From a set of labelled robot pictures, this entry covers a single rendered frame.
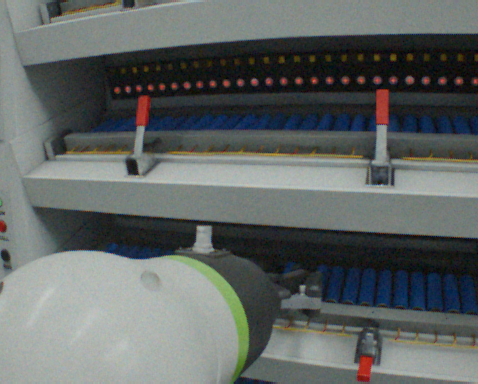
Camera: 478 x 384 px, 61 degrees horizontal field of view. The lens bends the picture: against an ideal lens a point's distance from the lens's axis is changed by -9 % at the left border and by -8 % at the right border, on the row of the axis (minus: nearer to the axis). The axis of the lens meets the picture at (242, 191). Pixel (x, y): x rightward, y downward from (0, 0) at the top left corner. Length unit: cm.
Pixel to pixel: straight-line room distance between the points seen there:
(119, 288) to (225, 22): 34
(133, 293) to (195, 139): 38
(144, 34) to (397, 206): 32
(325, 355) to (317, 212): 16
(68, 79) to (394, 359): 58
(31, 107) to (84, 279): 48
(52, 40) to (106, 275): 44
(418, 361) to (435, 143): 23
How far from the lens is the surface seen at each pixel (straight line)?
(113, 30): 52
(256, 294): 28
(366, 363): 44
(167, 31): 49
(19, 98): 62
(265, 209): 45
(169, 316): 17
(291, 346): 51
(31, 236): 64
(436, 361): 50
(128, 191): 51
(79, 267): 17
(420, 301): 54
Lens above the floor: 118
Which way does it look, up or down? 10 degrees down
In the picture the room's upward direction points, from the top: 1 degrees counter-clockwise
